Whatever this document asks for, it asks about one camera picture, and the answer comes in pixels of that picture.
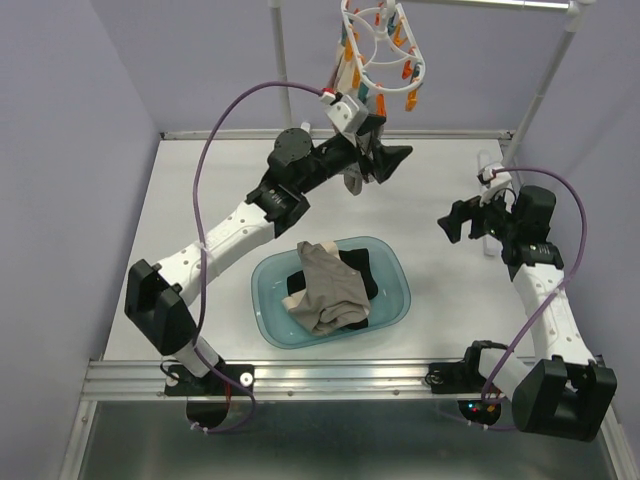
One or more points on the white clip hanger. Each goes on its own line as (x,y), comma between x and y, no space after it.
(389,62)

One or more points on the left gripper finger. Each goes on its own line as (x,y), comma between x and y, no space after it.
(372,130)
(386,159)

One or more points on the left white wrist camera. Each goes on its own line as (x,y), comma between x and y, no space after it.
(345,113)

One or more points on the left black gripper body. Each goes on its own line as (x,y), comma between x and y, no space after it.
(365,157)

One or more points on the pink underwear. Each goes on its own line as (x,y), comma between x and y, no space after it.
(341,76)

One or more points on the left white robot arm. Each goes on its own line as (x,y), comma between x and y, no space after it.
(158,295)

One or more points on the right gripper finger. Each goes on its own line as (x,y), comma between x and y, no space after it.
(474,209)
(451,224)

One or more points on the black underwear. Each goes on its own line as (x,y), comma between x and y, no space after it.
(360,265)

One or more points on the aluminium mounting rail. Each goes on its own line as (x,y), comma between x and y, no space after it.
(276,380)

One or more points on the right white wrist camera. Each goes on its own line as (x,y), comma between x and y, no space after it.
(493,178)

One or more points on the teal plastic basin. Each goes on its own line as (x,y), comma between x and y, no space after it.
(269,287)

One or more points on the dark grey underwear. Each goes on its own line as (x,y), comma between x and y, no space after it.
(363,130)

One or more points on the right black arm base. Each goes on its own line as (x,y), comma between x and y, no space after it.
(459,378)

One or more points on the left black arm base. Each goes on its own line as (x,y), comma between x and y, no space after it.
(213,405)

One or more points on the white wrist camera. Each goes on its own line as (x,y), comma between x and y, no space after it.
(345,113)
(493,178)

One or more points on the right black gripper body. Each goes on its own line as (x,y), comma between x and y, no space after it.
(473,218)

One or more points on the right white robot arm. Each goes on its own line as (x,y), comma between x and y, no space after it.
(567,392)

